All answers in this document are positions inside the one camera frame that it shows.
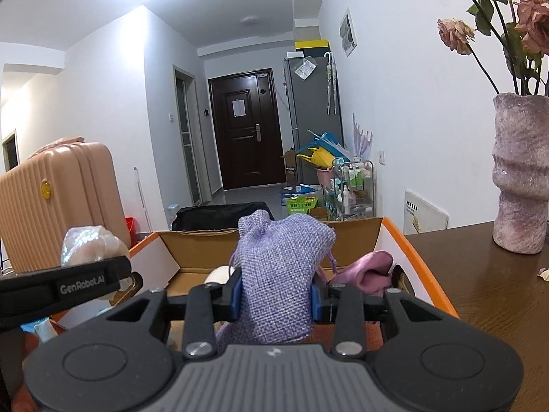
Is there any dark brown entrance door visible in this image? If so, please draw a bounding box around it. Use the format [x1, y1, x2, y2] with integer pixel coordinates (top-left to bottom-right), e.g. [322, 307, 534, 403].
[208, 69, 286, 190]

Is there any black bag on floor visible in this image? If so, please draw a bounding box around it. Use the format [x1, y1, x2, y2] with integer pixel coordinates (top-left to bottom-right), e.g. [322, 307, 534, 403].
[171, 202, 275, 232]

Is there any metal storage trolley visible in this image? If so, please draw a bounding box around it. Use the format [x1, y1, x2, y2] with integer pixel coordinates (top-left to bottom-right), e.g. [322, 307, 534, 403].
[332, 157, 375, 220]

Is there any purple burlap pouch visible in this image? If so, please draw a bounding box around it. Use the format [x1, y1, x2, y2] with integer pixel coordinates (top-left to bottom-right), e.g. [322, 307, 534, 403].
[217, 210, 336, 351]

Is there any dried pink rose bouquet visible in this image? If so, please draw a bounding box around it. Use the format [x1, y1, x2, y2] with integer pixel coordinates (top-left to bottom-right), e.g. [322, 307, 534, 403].
[436, 0, 548, 97]

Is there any grey refrigerator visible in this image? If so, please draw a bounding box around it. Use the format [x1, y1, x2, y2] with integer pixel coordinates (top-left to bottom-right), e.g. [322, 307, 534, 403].
[283, 49, 344, 185]

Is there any pink textured vase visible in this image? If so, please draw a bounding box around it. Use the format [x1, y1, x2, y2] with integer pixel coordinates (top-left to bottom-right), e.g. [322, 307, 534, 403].
[492, 93, 548, 255]

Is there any white plastic bag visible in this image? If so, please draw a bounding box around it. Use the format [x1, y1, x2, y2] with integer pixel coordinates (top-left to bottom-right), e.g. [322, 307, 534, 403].
[60, 226, 129, 267]

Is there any pink satin ribbon cloth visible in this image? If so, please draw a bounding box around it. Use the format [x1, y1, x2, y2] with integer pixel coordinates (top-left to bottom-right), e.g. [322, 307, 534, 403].
[329, 250, 394, 296]

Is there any red cardboard box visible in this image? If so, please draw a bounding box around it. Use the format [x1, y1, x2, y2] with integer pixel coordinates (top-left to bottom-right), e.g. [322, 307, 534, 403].
[55, 216, 461, 353]

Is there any pink ribbed suitcase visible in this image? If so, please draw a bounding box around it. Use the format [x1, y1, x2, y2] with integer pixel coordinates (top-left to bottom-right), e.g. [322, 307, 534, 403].
[1, 140, 131, 273]

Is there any yellow black box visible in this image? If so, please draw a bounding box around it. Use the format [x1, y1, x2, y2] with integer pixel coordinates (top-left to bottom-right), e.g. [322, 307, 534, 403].
[294, 39, 330, 50]

